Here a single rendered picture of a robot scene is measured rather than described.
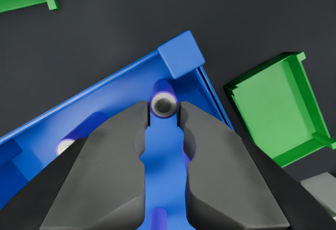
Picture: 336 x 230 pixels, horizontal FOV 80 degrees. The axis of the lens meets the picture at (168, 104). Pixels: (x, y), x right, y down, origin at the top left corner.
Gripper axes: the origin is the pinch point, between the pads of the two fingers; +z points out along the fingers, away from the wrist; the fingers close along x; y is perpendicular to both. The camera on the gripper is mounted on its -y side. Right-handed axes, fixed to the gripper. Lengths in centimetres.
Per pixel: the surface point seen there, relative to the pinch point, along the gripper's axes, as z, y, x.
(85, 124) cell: 2.1, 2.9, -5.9
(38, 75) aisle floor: 44, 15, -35
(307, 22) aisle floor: 48, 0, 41
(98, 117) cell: 4.2, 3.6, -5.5
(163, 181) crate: 3.6, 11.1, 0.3
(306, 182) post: 34, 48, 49
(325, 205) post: 25, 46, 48
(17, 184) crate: 2.7, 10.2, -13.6
